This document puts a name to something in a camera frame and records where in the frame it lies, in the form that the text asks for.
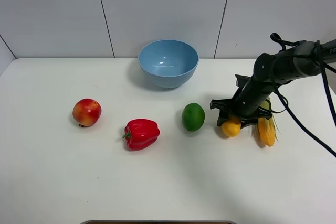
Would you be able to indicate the corn cob with husk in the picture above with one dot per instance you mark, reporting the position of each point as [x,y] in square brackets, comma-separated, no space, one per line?
[265,132]

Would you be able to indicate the red yellow pomegranate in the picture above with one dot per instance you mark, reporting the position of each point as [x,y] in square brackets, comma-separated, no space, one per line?
[86,112]

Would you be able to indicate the green lime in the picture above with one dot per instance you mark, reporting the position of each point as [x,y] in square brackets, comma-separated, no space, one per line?
[193,117]

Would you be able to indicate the light blue bowl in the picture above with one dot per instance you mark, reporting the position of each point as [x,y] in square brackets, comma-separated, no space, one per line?
[168,63]

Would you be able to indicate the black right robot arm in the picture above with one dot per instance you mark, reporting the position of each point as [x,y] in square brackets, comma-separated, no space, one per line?
[269,72]

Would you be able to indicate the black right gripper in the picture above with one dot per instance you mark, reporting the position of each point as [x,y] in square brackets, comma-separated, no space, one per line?
[245,104]

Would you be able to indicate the yellow mango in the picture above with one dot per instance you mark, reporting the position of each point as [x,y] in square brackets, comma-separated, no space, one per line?
[232,126]

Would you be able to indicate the red bell pepper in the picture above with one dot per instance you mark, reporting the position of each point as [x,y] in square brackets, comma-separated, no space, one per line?
[140,134]

